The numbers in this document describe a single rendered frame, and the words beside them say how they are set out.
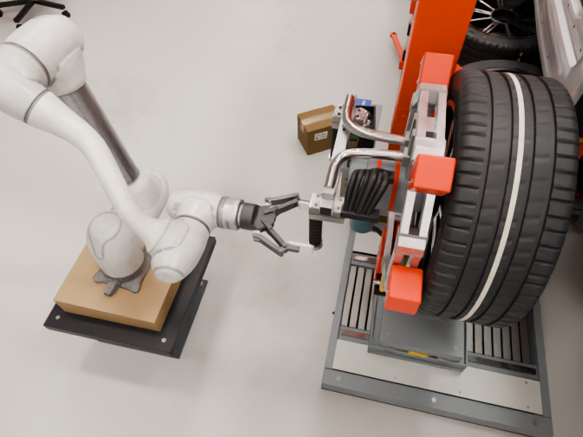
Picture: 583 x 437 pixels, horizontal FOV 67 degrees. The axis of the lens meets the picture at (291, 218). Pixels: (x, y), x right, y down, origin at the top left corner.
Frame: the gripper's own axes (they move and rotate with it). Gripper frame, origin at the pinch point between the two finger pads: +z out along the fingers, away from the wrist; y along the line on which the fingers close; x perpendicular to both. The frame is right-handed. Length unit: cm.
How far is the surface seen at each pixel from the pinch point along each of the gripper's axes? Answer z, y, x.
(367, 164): 11.0, -17.7, 8.7
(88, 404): -80, 44, -83
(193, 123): -97, -118, -83
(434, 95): 24.0, -24.7, 28.3
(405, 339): 35, 1, -60
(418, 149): 21.4, -5.2, 28.7
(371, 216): 14.1, 4.5, 15.2
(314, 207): 0.2, 2.4, 12.0
